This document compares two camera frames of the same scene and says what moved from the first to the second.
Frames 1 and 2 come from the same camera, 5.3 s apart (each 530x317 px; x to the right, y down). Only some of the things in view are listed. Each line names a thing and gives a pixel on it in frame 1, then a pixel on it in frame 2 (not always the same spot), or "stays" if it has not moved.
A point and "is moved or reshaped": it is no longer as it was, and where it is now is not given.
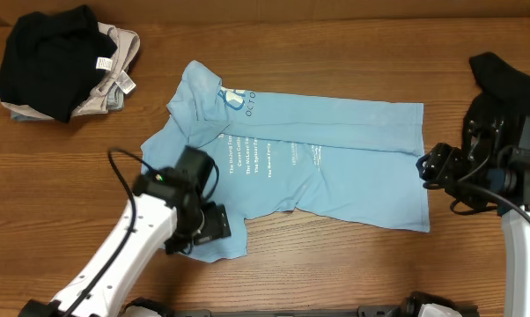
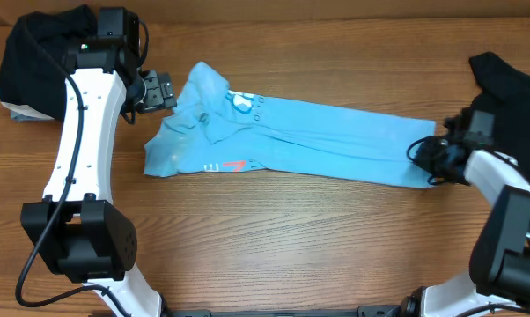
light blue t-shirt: (339, 158) is moved or reshaped
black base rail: (363, 312) stays
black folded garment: (53, 60) stays
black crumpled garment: (504, 92) stays
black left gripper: (217, 221) to (166, 93)
